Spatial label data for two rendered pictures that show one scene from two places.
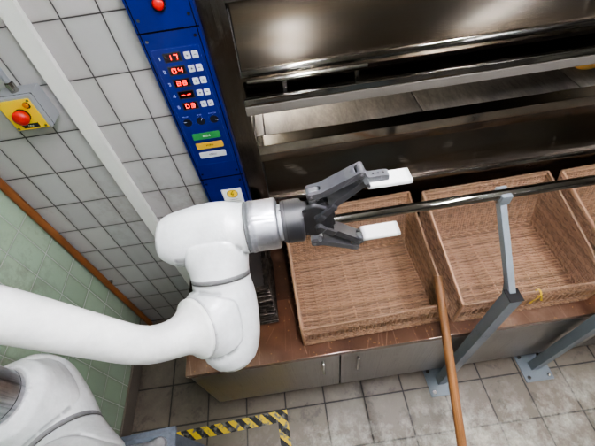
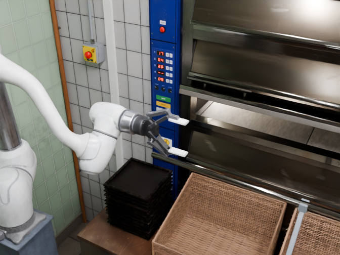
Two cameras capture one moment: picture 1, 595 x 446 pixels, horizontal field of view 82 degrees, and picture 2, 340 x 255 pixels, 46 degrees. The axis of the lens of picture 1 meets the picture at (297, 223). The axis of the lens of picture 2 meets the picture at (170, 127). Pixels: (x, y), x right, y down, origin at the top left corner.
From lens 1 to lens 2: 1.06 m
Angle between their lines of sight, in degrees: 29
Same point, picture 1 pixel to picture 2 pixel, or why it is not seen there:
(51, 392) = (25, 155)
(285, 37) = (218, 64)
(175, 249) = (94, 112)
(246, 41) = (198, 58)
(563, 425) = not seen: outside the picture
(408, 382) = not seen: outside the picture
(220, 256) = (106, 122)
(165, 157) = (140, 102)
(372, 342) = not seen: outside the picture
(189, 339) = (77, 142)
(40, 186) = (78, 91)
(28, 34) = (110, 24)
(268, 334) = (137, 244)
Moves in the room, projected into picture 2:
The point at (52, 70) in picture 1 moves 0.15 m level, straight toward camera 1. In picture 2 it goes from (111, 40) to (108, 50)
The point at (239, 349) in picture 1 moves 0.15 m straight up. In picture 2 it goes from (91, 161) to (87, 127)
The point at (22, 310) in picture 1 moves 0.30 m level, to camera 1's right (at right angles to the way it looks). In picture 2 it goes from (43, 94) to (110, 114)
